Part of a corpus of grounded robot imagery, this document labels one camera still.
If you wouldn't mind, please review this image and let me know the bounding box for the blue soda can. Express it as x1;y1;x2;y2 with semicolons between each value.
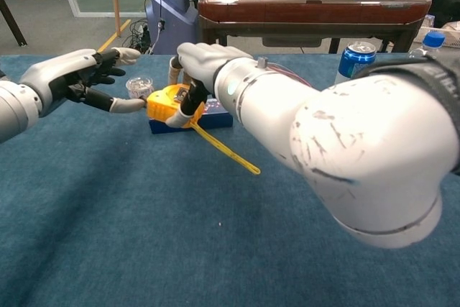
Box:
333;41;377;86

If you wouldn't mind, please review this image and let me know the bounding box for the dark blue printed box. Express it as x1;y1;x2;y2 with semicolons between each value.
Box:
148;98;234;135

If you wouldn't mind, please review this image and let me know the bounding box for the brown mahjong table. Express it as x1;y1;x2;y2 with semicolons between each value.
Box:
196;0;433;55

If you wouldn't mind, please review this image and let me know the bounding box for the blue table mat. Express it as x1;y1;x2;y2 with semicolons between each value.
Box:
0;54;460;307

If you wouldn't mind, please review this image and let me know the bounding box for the dark table leg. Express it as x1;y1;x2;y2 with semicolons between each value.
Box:
0;0;28;47

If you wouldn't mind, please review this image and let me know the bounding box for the cola bottle with blue cap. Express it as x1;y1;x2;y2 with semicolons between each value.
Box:
408;31;446;60

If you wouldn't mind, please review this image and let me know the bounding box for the clear jar of paper clips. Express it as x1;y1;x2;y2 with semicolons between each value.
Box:
125;76;155;101

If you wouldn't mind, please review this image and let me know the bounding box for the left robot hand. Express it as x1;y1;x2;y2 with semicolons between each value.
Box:
18;47;148;118

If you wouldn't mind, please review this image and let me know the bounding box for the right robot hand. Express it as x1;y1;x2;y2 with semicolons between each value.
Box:
165;42;254;129

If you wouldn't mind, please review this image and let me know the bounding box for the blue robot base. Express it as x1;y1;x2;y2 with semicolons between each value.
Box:
144;0;199;55

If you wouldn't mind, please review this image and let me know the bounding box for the white plastic basket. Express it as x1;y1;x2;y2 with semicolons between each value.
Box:
418;21;460;49

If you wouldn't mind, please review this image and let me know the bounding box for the yellow tape measure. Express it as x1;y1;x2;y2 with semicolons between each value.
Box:
145;83;262;176

